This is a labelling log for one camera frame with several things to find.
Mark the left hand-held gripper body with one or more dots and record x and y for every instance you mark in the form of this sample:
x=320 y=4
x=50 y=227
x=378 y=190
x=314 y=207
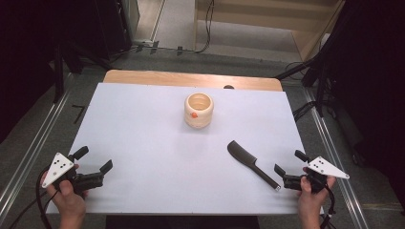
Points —
x=57 y=167

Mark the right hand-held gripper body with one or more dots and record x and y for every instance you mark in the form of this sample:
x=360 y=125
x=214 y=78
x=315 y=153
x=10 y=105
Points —
x=328 y=167

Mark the black spatula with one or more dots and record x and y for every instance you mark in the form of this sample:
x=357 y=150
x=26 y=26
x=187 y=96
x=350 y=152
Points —
x=242 y=154

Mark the cream ribbed cup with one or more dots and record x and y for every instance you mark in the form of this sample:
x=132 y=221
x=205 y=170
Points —
x=199 y=117

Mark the person's left hand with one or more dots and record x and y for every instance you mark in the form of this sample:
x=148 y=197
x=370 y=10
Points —
x=68 y=203

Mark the person's right hand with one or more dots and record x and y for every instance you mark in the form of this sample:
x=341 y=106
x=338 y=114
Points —
x=309 y=203

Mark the white table cover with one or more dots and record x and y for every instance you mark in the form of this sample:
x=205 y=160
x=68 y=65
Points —
x=159 y=165

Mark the black metal stand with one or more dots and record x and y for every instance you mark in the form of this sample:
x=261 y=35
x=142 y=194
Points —
x=58 y=73
x=320 y=89

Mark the dark curtain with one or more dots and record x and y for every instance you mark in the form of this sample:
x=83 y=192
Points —
x=38 y=47
x=372 y=79

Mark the light wooden shelf unit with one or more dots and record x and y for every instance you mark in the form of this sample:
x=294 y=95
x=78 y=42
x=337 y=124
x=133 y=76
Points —
x=254 y=25

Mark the metal floor rail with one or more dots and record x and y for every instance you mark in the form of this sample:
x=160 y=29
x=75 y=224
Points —
x=337 y=165
x=31 y=152

